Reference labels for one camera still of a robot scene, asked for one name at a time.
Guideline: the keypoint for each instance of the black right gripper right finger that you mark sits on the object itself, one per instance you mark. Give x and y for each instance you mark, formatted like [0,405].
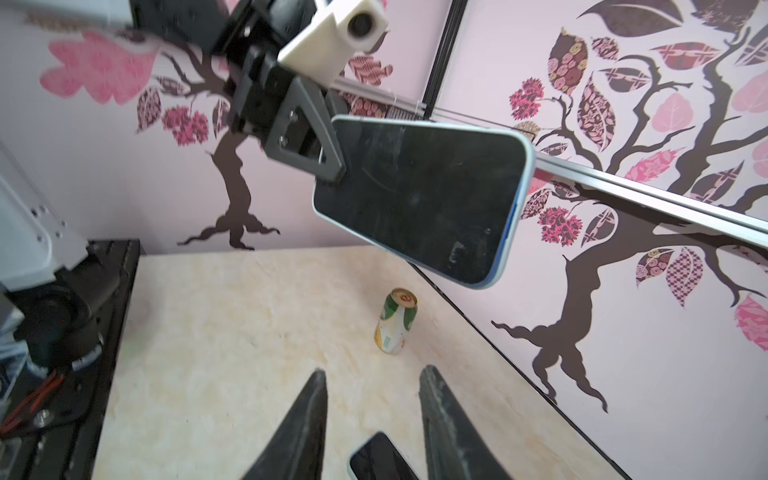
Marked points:
[454,449]

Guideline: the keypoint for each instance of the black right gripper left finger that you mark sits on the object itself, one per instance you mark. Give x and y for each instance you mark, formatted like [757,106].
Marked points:
[296,449]

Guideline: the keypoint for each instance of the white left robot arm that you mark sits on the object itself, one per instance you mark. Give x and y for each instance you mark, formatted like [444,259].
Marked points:
[81,160]

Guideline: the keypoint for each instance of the black phone on table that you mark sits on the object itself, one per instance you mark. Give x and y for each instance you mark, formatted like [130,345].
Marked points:
[379,459]

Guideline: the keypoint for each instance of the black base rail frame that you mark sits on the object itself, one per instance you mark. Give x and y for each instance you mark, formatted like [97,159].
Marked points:
[54,390]

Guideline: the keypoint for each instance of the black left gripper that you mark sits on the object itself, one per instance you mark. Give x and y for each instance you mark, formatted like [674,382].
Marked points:
[302,135]

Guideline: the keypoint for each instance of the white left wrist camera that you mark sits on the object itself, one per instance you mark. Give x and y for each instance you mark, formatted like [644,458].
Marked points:
[337,31]

